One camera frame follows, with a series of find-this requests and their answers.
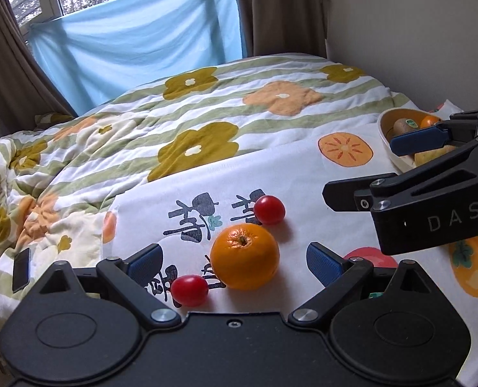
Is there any red cherry tomato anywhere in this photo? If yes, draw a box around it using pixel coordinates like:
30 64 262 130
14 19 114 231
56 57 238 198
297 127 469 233
254 194 286 225
170 274 210 307

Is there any white fruit bowl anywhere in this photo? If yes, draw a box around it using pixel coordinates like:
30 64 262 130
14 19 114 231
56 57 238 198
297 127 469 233
377 108 465 172

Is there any brown kiwi with sticker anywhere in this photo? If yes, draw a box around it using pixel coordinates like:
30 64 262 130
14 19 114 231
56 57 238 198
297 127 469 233
393 118 420 138

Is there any black phone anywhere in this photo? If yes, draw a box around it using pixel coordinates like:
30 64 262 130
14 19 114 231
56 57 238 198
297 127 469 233
12 247 31 293

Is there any flower print striped blanket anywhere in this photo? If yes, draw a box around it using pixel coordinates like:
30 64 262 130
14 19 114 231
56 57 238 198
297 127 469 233
0 52 415 325

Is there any reddish yellow apple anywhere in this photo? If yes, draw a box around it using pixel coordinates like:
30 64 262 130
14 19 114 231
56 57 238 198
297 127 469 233
414 144 457 167

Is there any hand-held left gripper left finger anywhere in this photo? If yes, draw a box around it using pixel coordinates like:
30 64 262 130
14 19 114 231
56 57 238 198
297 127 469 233
28 243 182 330

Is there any light blue curtain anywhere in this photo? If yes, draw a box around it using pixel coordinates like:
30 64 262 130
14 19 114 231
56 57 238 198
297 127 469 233
29 0 248 115

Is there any white persimmon print cloth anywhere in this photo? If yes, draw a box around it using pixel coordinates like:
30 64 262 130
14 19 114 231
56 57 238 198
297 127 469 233
100 99 478 387

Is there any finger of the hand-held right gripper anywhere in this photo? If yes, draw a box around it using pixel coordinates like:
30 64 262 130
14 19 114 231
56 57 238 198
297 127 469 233
390 107 478 156
323 173 398 212

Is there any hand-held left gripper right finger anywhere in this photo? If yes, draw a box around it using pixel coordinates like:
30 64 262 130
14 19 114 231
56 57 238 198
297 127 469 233
287 242 443 325

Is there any brown curtain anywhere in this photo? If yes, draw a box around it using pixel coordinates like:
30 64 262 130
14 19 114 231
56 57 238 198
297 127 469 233
231 0 330 58
0 0 76 130

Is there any large orange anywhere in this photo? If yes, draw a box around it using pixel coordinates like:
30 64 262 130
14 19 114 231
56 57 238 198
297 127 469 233
210 223 280 291

